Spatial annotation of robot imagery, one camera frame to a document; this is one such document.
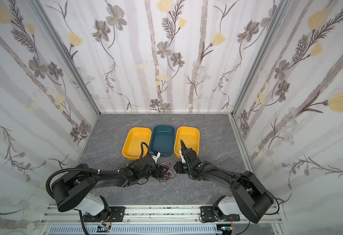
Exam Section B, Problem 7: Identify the black cable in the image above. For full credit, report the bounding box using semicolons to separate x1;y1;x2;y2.
155;163;175;183

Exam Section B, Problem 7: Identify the white cable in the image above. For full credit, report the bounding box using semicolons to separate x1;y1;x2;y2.
159;161;175;174

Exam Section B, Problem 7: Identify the red cable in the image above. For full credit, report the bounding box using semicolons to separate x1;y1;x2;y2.
159;164;176;180

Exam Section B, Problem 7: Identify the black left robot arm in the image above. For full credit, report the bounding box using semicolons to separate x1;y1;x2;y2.
45;142;161;216

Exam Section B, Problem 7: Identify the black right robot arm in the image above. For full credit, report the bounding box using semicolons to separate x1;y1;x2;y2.
174;147;280;223

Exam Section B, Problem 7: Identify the left yellow plastic bin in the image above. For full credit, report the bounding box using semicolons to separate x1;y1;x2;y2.
122;127;152;161

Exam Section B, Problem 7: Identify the yellow plastic bin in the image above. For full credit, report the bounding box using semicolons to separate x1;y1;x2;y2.
174;126;200;159
122;127;152;161

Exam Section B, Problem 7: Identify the right yellow plastic bin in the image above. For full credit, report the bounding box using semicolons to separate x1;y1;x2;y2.
174;126;200;159

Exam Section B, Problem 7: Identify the teal plastic bin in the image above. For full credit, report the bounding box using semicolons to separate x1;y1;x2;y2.
149;125;175;157

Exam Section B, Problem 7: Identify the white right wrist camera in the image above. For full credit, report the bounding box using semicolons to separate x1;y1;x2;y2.
179;151;186;164

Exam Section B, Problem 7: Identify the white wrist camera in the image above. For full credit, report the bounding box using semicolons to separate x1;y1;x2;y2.
179;151;186;164
149;151;161;163

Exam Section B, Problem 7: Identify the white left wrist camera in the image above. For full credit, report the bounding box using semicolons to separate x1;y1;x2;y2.
149;151;161;163

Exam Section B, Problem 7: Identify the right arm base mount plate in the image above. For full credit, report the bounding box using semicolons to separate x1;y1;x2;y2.
199;206;240;223

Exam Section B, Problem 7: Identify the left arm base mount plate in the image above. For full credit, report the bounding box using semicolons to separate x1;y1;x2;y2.
82;207;126;222

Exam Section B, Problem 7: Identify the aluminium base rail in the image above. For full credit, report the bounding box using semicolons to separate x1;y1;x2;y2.
35;205;287;235

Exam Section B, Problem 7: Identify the white perforated cable duct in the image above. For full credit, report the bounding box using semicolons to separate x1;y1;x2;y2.
45;224;221;235

